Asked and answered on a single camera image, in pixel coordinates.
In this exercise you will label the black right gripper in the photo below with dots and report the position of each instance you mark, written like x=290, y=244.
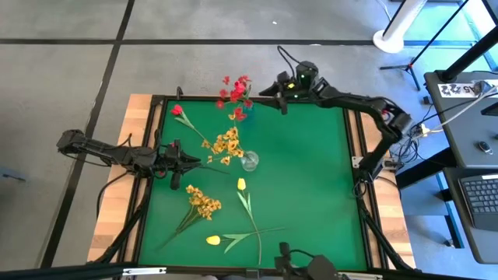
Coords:
x=290, y=91

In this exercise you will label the red small-blossom flower bunch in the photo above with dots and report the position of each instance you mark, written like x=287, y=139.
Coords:
x=223, y=93

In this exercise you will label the white paper label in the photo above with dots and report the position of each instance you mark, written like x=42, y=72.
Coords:
x=455, y=89

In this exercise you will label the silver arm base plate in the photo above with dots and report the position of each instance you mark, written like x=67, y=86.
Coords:
x=356, y=161

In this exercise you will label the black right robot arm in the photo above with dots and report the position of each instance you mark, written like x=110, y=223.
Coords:
x=358, y=103

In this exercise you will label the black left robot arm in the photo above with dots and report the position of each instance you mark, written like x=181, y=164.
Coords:
x=113, y=153

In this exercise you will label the silver aluminium bracket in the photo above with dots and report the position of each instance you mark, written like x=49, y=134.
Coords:
x=360, y=275
x=144, y=271

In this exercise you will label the white round-base pole stand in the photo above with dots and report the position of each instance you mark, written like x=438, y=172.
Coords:
x=389, y=40

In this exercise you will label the yellow artificial tulip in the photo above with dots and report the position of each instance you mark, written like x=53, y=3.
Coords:
x=241, y=184
x=213, y=240

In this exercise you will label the yellow small-blossom flower bunch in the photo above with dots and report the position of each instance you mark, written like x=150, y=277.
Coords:
x=202, y=204
x=227, y=145

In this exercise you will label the red artificial tulip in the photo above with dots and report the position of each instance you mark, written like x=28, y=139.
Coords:
x=239, y=88
x=177, y=110

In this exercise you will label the green table mat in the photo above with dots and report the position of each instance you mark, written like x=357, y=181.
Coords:
x=311, y=194

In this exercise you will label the clear glass vase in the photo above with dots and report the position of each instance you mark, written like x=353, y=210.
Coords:
x=250, y=163

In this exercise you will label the black hook clamp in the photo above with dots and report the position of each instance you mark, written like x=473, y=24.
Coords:
x=179, y=93

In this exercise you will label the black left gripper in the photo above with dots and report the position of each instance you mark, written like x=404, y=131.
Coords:
x=171, y=161

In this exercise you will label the black desk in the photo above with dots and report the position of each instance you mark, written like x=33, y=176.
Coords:
x=459, y=124

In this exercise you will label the grey desk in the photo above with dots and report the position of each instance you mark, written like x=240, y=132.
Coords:
x=486, y=245

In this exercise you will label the small black key fob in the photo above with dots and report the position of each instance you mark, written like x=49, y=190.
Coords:
x=485, y=148

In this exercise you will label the blue glass vase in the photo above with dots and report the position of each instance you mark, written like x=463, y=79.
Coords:
x=251, y=116

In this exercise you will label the dark grey keyboard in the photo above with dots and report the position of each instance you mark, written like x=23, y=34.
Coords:
x=482, y=198

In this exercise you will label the thick black pole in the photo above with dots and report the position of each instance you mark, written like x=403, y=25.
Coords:
x=467, y=58

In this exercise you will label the thin black tripod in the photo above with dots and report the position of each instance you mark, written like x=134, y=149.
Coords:
x=409, y=67

